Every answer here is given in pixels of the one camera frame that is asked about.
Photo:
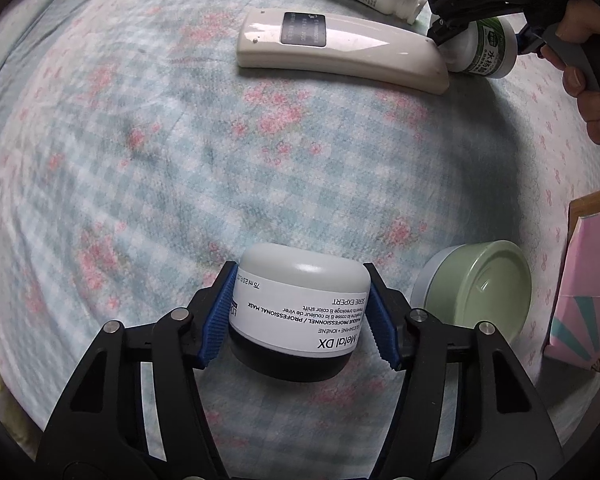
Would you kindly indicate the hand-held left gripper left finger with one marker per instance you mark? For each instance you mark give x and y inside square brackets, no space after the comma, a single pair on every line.
[219,319]

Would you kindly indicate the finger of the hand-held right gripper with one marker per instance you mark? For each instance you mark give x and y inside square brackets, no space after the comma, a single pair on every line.
[530,42]
[447,27]

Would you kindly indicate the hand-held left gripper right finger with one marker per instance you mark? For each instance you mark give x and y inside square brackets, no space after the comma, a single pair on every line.
[380,317]

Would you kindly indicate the small white green-label jar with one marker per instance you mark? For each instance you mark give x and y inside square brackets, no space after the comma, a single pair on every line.
[487,47]

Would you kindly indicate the white jar with black lid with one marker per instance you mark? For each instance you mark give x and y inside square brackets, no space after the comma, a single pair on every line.
[290,305]

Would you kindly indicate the person's right hand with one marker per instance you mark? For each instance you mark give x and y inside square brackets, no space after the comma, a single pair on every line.
[587,105]

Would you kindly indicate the white remote control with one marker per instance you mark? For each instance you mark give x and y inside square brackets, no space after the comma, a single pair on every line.
[360,52]

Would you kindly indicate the round green tin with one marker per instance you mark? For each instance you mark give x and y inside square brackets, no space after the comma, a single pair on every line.
[480,287]

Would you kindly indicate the checked floral blanket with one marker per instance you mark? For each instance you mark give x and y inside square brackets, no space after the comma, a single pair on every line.
[155,160]

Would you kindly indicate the pink paper box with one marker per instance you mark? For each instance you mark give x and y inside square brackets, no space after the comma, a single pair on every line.
[592,280]

